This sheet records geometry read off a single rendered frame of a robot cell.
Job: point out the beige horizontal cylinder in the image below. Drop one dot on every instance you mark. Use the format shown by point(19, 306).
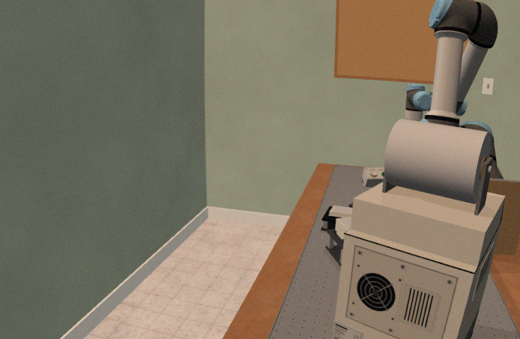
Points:
point(436, 159)

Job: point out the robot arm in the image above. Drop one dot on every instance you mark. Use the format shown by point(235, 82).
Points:
point(453, 21)

